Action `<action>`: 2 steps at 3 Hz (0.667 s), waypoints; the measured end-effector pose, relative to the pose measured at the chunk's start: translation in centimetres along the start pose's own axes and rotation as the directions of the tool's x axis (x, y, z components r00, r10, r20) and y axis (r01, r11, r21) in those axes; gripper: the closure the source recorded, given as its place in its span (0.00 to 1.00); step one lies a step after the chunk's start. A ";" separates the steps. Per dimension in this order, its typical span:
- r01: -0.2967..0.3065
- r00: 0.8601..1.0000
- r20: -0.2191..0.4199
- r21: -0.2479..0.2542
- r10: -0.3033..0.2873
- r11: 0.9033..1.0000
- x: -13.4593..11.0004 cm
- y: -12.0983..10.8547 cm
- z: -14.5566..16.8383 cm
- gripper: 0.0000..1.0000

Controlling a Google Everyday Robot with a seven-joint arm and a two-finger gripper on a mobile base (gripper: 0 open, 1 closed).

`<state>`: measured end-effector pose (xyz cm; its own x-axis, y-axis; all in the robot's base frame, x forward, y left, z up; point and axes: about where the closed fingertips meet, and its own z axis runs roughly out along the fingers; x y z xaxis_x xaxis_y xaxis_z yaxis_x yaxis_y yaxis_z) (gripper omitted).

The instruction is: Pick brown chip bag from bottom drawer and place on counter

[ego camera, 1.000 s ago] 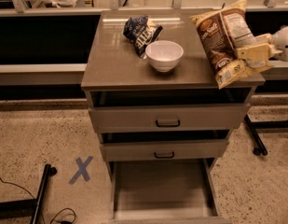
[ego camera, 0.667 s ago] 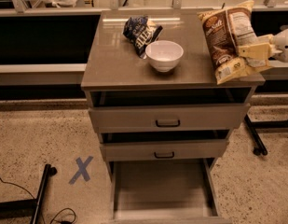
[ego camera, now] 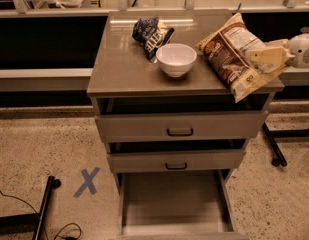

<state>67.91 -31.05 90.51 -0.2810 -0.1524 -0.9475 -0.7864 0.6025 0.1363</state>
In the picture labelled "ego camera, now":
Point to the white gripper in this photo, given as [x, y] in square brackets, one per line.
[301, 52]

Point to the brown chip bag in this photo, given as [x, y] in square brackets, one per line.
[228, 51]

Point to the blue chip bag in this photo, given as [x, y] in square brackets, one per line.
[151, 34]

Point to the grey drawer cabinet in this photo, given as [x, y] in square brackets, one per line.
[123, 81]

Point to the bottom grey open drawer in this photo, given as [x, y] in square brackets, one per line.
[186, 205]

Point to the top grey drawer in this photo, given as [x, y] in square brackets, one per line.
[152, 127]

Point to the middle grey drawer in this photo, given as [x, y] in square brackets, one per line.
[155, 162]

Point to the white bowl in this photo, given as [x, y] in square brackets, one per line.
[176, 59]

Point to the black stand leg right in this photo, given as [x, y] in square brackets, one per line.
[271, 136]

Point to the black stand leg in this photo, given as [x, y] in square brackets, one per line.
[32, 222]
[271, 136]

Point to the blue tape cross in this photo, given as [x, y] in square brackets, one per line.
[88, 178]

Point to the black stand leg left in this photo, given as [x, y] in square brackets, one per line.
[32, 222]

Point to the black top drawer handle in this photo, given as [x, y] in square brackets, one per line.
[179, 132]

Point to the black drawer handle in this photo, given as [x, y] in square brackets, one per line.
[179, 132]
[173, 167]

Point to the black middle drawer handle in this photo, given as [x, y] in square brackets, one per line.
[173, 167]

